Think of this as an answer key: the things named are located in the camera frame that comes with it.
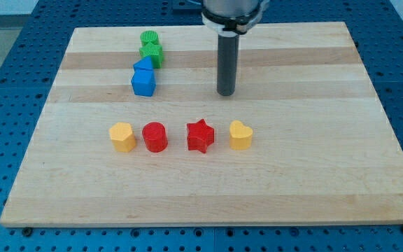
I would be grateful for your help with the light wooden board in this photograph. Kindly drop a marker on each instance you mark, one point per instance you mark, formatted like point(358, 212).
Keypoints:
point(323, 151)

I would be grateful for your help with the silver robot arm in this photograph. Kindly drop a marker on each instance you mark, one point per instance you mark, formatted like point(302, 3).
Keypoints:
point(229, 18)

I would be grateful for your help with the yellow heart block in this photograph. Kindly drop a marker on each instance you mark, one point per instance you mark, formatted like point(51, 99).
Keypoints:
point(240, 136)

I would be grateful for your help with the green cylinder block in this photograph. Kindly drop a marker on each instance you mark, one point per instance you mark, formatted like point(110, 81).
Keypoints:
point(149, 36)

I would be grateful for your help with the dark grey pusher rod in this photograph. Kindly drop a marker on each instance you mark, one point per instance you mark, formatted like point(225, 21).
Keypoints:
point(228, 49)

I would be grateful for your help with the blue cube block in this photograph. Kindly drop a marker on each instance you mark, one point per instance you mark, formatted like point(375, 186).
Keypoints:
point(143, 82)

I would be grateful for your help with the green star block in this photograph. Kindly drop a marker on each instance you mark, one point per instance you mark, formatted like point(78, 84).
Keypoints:
point(155, 51)

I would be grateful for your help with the red cylinder block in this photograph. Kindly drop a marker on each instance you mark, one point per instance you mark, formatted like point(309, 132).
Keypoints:
point(155, 137)

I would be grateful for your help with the blue triangle block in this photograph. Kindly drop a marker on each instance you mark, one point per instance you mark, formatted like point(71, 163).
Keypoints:
point(145, 63)

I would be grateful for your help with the yellow hexagon block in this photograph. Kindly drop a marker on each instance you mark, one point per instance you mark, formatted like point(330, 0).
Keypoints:
point(122, 137)

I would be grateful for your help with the red star block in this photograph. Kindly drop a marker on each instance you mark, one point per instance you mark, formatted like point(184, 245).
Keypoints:
point(200, 136)

